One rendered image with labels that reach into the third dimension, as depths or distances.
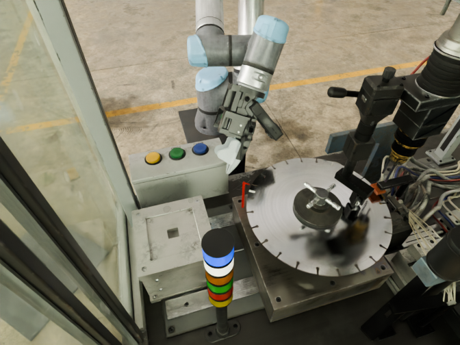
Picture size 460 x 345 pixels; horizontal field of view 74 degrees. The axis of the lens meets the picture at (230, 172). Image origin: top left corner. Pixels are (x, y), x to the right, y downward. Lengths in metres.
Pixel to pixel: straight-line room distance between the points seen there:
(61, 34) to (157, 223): 0.44
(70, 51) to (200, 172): 0.48
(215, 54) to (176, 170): 0.33
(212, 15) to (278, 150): 1.53
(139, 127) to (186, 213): 1.80
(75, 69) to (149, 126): 1.94
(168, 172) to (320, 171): 0.41
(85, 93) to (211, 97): 0.59
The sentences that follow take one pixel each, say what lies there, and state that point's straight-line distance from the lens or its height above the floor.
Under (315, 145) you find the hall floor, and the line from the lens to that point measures 2.36.
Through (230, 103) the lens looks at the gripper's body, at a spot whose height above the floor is 1.12.
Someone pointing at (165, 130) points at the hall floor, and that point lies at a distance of 2.45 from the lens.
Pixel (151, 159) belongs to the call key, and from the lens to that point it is 0.91.
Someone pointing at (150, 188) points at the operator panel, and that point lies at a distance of 0.91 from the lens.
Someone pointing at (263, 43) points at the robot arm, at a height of 1.24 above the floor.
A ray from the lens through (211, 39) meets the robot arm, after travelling 0.81.
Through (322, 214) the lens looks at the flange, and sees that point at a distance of 0.72.
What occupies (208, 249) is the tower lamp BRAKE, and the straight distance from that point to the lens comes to 0.43.
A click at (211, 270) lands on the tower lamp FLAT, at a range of 0.46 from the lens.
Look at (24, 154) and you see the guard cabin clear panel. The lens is 0.40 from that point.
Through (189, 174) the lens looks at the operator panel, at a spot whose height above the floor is 0.88.
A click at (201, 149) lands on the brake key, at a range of 0.92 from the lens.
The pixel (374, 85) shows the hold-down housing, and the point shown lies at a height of 1.25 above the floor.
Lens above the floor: 1.53
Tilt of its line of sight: 47 degrees down
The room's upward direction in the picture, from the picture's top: straight up
